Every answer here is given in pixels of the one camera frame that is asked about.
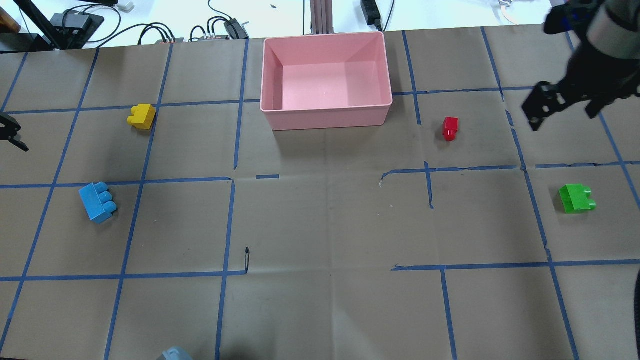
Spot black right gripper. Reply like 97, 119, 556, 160
521, 47, 640, 132

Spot green toy block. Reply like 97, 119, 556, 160
558, 183, 597, 214

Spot blue toy block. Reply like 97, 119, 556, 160
78, 182, 118, 224

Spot yellow toy block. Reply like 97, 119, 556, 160
126, 104, 157, 130

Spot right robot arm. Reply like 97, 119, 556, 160
521, 0, 640, 132

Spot pink plastic box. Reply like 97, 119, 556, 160
260, 32, 393, 132

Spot red toy block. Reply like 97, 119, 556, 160
442, 116, 459, 142

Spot brown paper table cover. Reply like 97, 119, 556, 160
1, 25, 639, 360

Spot black power adapter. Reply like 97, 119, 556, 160
359, 0, 382, 30

